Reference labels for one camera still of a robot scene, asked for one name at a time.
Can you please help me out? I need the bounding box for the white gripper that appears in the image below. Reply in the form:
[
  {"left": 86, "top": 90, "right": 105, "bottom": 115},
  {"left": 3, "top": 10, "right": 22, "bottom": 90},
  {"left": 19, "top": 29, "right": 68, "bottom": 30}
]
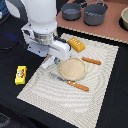
[{"left": 22, "top": 23, "right": 71, "bottom": 69}]

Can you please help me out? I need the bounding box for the orange bread loaf toy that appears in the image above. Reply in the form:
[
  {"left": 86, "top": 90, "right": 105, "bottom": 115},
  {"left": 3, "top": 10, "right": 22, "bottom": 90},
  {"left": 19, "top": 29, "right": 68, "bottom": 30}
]
[{"left": 68, "top": 37, "right": 85, "bottom": 52}]

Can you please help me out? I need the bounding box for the yellow butter box toy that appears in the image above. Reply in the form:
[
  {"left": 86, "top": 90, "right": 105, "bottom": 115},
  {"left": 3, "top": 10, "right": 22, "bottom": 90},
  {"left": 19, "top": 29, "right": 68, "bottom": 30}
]
[{"left": 15, "top": 66, "right": 27, "bottom": 85}]

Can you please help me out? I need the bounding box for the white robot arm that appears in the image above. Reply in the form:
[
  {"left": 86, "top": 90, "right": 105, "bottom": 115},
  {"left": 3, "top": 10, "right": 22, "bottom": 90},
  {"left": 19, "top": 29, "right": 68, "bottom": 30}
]
[{"left": 5, "top": 0, "right": 71, "bottom": 68}]

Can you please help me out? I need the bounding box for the round beige plate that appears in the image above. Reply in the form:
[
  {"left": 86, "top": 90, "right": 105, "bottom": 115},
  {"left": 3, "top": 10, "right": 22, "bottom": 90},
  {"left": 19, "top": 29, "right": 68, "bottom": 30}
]
[{"left": 59, "top": 57, "right": 87, "bottom": 81}]

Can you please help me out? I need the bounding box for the small dark grey pot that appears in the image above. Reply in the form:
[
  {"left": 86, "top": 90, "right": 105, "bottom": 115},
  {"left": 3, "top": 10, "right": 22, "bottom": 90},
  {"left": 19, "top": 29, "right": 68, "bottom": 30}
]
[{"left": 61, "top": 2, "right": 87, "bottom": 21}]

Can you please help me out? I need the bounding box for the large dark grey pot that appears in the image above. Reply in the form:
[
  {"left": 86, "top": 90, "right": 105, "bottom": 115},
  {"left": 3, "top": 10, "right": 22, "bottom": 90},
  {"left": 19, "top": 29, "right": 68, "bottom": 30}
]
[{"left": 84, "top": 0, "right": 107, "bottom": 26}]

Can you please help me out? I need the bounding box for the beige bowl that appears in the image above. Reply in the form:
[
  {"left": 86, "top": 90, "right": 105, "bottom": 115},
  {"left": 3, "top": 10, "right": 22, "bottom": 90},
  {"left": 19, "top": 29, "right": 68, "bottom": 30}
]
[{"left": 121, "top": 7, "right": 128, "bottom": 30}]

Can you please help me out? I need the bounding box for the fork with orange handle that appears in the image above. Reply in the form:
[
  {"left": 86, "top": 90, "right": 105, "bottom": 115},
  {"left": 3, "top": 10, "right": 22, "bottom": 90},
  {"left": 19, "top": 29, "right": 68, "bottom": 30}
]
[{"left": 49, "top": 72, "right": 89, "bottom": 91}]

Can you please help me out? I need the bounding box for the knife with orange handle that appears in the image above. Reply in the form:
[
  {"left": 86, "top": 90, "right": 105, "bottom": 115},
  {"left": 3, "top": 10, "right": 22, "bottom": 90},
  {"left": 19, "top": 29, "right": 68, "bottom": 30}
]
[{"left": 81, "top": 57, "right": 101, "bottom": 65}]

